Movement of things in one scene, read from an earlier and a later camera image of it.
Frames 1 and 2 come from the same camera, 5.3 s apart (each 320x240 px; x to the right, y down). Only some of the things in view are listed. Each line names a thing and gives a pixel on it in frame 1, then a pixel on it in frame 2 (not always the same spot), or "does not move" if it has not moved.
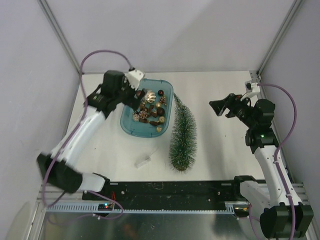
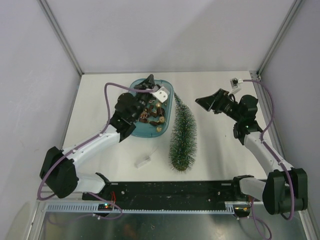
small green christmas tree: (183, 135) does not move
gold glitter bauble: (162, 119) does not move
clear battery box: (140, 163) does not move
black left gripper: (133, 102) -> (148, 83)
